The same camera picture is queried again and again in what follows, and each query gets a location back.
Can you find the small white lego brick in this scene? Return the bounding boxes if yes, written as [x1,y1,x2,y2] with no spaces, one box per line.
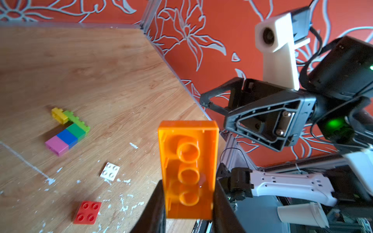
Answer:
[100,162,120,181]

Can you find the blue lego brick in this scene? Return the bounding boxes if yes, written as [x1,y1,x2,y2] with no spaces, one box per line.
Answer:
[57,129,78,149]

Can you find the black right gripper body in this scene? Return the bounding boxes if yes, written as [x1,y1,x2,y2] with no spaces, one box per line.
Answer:
[224,78,316,152]

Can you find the orange lego brick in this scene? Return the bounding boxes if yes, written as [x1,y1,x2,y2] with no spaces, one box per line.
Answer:
[158,120,220,220]

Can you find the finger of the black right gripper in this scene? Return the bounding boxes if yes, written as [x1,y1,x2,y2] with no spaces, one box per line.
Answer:
[199,77,243,116]

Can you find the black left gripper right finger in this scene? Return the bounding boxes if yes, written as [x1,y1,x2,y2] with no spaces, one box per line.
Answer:
[212,181,246,233]

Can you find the red lego brick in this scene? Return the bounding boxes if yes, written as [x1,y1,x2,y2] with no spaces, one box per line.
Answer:
[73,201,102,225]

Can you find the yellow lego brick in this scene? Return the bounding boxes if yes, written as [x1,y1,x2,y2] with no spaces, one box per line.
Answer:
[51,107,69,125]

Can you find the white paper cup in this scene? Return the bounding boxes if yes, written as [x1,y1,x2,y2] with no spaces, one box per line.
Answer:
[277,203,329,228]

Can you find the magenta lego brick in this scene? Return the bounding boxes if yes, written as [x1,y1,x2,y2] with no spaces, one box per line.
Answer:
[45,136,69,157]

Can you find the lime green long lego brick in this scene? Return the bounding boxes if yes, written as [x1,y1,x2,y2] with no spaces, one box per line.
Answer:
[63,110,90,136]

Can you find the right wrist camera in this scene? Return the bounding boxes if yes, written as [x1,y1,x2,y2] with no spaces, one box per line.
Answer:
[254,6,311,90]

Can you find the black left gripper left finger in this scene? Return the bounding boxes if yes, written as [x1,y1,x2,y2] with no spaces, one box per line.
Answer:
[130,180,166,233]

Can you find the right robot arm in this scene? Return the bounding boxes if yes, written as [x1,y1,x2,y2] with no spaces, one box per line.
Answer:
[200,36,373,217]

